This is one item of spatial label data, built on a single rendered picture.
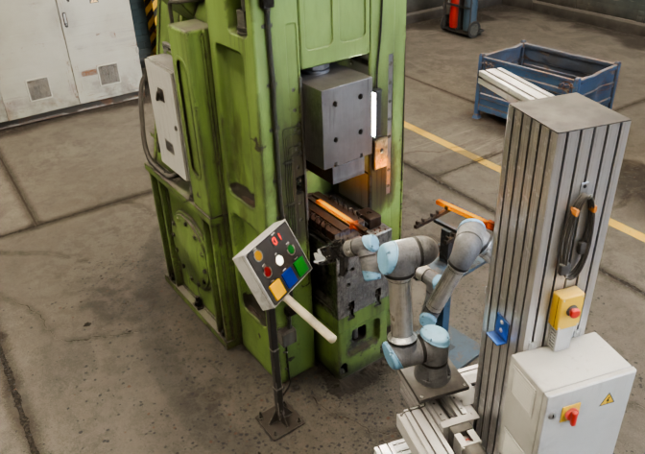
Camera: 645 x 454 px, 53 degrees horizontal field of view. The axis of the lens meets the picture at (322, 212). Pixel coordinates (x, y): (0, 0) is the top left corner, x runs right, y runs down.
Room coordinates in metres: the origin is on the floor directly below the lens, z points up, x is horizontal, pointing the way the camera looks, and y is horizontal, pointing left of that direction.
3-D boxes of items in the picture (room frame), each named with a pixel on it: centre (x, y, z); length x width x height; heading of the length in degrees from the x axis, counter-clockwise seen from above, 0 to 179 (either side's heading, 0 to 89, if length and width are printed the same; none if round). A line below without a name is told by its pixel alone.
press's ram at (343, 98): (3.07, -0.05, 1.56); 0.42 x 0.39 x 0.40; 35
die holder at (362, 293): (3.09, -0.06, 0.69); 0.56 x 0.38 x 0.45; 35
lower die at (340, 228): (3.05, -0.02, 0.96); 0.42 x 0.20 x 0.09; 35
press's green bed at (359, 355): (3.09, -0.06, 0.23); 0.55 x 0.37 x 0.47; 35
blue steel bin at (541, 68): (6.47, -2.36, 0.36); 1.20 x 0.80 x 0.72; 38
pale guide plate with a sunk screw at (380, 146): (3.16, -0.32, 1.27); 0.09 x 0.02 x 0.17; 125
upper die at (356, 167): (3.05, -0.02, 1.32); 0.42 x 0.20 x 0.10; 35
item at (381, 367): (2.84, -0.16, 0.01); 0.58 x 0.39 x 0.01; 125
